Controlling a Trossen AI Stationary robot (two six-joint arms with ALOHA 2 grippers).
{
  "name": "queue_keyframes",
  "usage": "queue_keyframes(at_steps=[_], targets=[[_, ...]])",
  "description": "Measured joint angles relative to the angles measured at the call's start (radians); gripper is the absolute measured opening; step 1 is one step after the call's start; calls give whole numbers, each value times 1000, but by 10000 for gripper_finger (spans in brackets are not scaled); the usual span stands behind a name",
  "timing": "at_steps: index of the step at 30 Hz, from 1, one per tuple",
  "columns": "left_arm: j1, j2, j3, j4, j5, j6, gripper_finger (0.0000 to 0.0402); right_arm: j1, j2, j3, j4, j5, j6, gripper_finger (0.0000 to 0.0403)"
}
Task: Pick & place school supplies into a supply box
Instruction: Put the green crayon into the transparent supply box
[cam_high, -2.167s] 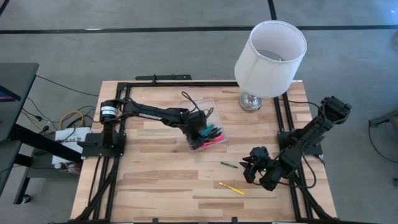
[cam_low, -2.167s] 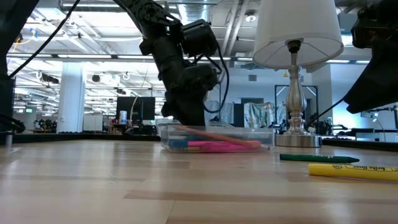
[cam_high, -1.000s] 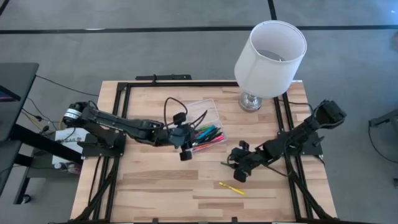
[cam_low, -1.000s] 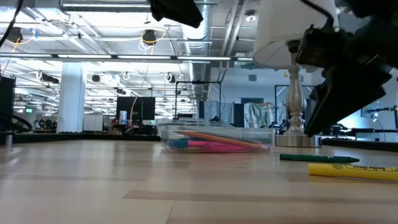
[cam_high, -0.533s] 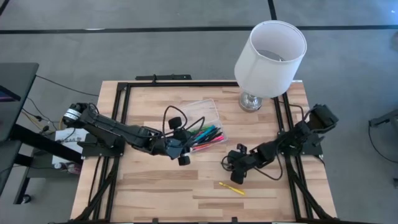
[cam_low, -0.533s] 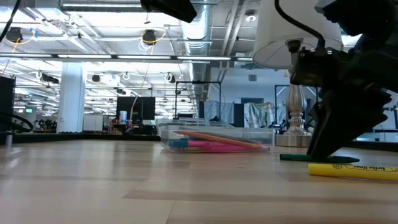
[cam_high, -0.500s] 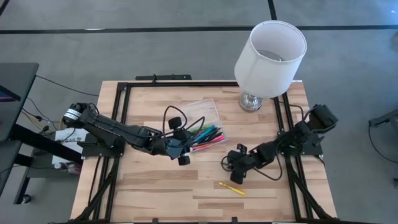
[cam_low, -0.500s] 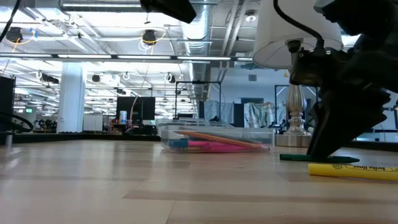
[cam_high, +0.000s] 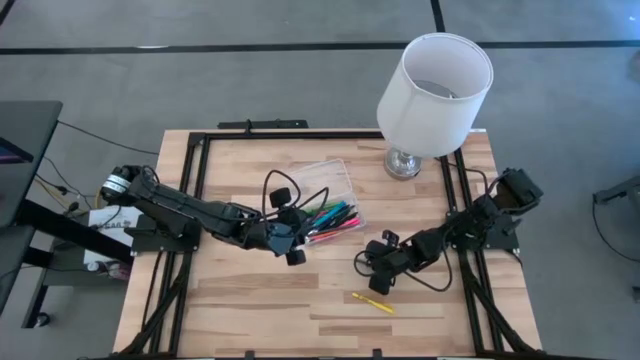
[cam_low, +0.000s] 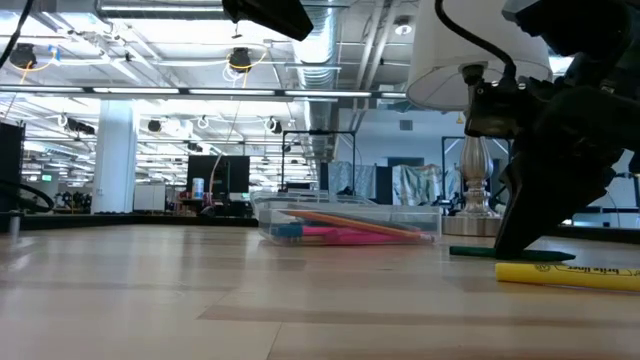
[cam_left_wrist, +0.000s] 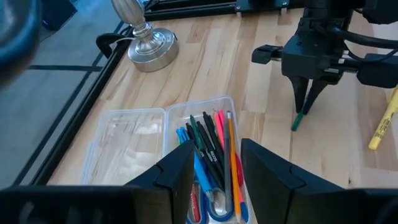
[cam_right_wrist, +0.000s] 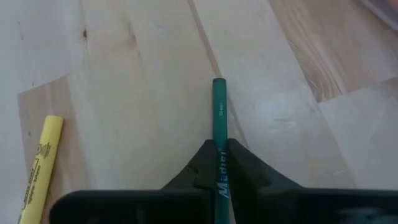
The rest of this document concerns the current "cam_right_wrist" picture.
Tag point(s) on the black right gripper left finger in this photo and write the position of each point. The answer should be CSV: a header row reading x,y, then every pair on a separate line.
x,y
155,207

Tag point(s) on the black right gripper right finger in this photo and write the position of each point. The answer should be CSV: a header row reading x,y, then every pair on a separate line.
x,y
280,205

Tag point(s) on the dark green marker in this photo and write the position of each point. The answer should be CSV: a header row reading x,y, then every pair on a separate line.
x,y
219,118

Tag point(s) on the yellow highlighter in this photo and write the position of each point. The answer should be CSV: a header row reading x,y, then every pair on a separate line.
x,y
40,168

